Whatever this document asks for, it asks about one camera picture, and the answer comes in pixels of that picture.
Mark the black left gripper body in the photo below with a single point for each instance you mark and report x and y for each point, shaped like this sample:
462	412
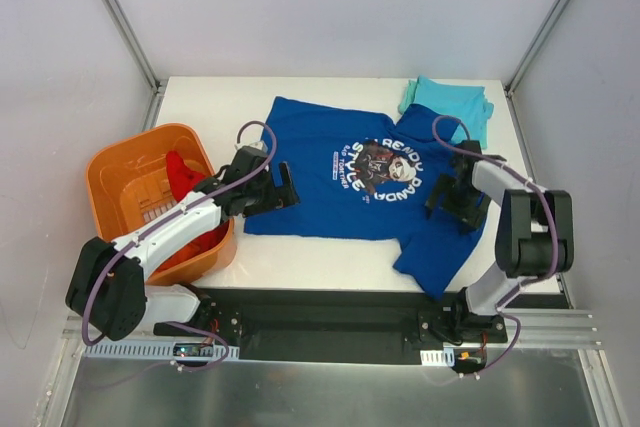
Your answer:
273	192

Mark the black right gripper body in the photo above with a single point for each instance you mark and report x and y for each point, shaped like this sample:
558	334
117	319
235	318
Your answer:
461	204

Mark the blue printed t-shirt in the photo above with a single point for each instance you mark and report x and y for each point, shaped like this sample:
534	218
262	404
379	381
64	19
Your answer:
361	175

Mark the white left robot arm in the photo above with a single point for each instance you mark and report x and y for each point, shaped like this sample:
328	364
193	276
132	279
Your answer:
108	288

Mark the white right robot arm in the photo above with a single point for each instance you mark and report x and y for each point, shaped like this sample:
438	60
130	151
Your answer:
534	238

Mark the red t-shirt in basket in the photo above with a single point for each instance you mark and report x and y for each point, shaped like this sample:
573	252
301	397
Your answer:
182	180

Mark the folded teal t-shirt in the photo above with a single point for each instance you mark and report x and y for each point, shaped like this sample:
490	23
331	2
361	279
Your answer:
468	103

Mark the orange plastic basket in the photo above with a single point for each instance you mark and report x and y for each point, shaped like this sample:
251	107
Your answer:
129	185

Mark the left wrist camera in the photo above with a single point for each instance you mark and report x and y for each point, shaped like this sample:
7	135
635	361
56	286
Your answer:
258	145

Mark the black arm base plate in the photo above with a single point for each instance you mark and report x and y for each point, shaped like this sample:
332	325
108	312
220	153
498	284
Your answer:
389	328

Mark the white cable duct right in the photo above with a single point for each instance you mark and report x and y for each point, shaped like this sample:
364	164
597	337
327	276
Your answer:
438	358

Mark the white cable duct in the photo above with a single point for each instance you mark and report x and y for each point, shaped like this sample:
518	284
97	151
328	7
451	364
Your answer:
192	352
438	358

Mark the aluminium front rail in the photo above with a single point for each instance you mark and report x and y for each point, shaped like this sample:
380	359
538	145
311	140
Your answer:
555	329

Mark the white cable duct left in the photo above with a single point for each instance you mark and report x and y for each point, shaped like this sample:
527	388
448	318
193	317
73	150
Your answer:
192	352

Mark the left aluminium frame post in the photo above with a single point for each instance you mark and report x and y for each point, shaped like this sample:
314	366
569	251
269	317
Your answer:
132	43

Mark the aluminium frame post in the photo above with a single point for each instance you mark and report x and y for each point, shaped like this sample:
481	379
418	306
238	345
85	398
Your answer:
538	41
132	43

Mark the right aluminium frame post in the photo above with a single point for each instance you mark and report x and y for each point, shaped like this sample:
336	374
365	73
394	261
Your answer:
538	41

